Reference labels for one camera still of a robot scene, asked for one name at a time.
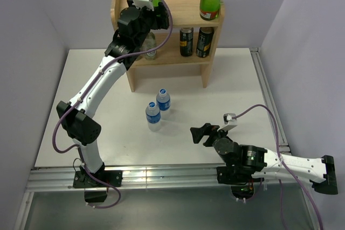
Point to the aluminium front rail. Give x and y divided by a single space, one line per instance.
133 177

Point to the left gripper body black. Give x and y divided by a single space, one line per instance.
151 21

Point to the clear glass bottle right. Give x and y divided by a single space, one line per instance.
148 44

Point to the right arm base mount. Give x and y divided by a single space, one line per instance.
243 188

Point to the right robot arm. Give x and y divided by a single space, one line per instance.
248 163

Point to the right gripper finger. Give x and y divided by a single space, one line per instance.
208 128
196 135

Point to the water bottle blue label front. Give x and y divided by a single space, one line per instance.
153 116

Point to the water bottle blue label rear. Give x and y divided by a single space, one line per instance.
163 101

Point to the wooden two-tier shelf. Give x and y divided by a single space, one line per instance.
185 13

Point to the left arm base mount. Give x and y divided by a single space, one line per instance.
94 191

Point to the water bottle blue label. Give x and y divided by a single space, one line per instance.
163 101
153 116

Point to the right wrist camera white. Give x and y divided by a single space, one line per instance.
229 122

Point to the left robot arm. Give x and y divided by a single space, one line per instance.
76 116

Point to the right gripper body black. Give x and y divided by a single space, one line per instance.
209 140

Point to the dark beverage can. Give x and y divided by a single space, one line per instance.
186 41
204 41

